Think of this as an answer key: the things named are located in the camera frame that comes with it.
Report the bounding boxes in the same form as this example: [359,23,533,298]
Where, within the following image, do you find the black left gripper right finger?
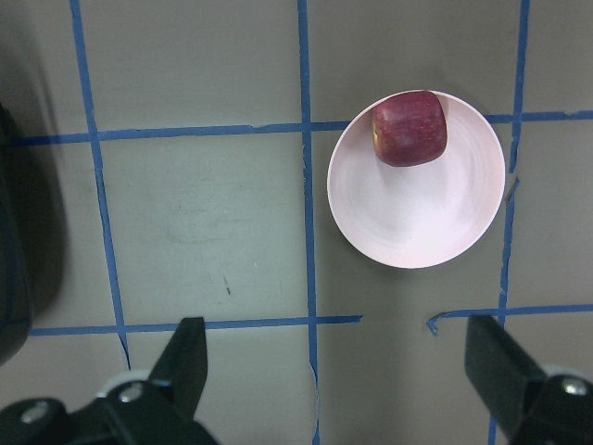
[464,315,592,444]

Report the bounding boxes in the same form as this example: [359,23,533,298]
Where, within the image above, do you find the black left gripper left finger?
[1,317,218,444]

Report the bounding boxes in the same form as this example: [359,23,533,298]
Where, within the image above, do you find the pink plate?
[326,92,506,269]

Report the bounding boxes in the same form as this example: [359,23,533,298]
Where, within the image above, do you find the red apple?
[371,90,448,167]

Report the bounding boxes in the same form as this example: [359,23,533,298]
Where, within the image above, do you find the dark grey rice cooker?
[0,101,70,367]

